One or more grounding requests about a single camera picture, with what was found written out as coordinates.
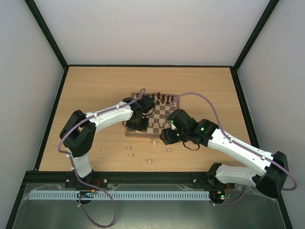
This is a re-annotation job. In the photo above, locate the right circuit board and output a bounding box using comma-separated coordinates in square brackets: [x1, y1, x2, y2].
[209, 189, 232, 201]

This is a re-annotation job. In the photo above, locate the black aluminium frame rail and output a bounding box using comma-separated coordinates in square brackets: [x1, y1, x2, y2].
[23, 171, 245, 191]

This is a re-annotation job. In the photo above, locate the left circuit board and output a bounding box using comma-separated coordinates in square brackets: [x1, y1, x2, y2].
[75, 189, 98, 198]

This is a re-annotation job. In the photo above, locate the circuit board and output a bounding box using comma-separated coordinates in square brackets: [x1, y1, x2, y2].
[209, 189, 232, 201]
[75, 189, 98, 198]

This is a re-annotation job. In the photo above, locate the grey slotted cable duct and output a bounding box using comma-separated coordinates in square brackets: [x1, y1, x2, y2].
[29, 190, 210, 201]

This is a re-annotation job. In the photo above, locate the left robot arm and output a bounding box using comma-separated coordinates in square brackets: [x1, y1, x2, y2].
[58, 95, 155, 178]

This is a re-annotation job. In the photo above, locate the wooden chess board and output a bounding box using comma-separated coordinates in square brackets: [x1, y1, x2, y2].
[125, 93, 178, 139]

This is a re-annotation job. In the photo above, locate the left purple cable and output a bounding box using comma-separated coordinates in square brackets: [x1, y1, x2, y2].
[57, 88, 117, 227]

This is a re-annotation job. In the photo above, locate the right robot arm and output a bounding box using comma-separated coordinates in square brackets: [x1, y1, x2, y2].
[160, 109, 288, 198]

